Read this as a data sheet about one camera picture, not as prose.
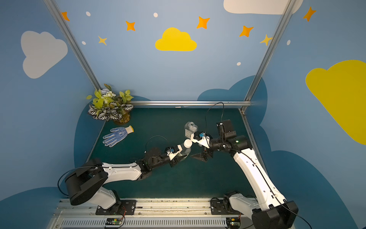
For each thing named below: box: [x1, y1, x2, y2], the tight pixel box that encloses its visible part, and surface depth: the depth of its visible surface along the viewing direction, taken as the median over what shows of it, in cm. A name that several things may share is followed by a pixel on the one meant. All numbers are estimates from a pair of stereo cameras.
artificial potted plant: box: [85, 83, 134, 124], surface depth 96 cm
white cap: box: [183, 138, 193, 149], surface depth 70 cm
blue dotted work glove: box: [102, 125, 135, 148], surface depth 106 cm
